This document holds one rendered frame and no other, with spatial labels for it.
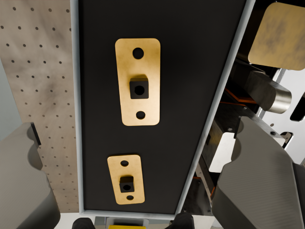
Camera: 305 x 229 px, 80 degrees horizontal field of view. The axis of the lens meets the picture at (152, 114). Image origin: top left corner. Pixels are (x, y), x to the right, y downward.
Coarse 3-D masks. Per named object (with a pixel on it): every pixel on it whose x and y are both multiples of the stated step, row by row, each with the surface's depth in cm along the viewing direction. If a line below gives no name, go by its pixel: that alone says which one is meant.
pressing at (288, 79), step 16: (304, 0) 30; (288, 80) 35; (304, 80) 35; (256, 112) 38; (288, 112) 38; (272, 128) 40; (288, 128) 40; (304, 128) 40; (288, 144) 42; (304, 144) 43; (304, 160) 46
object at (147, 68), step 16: (128, 48) 16; (144, 48) 16; (128, 64) 16; (144, 64) 16; (128, 80) 17; (144, 80) 16; (128, 96) 18; (144, 96) 17; (128, 112) 18; (144, 112) 18
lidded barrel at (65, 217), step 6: (66, 216) 153; (72, 216) 154; (78, 216) 157; (84, 216) 161; (90, 216) 167; (60, 222) 148; (66, 222) 149; (72, 222) 150; (54, 228) 144; (60, 228) 144; (66, 228) 145
